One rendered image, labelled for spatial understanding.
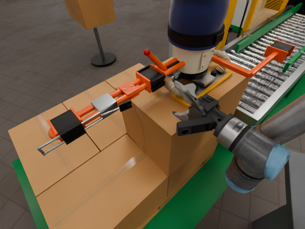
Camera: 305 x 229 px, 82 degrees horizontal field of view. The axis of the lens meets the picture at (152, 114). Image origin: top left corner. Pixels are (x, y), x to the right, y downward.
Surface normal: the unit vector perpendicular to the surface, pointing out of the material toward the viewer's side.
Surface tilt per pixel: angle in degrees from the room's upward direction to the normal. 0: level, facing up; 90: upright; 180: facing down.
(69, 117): 0
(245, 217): 0
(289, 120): 77
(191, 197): 0
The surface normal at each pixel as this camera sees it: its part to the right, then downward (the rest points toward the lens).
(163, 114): -0.04, -0.66
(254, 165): -0.73, 0.49
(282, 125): -0.89, 0.18
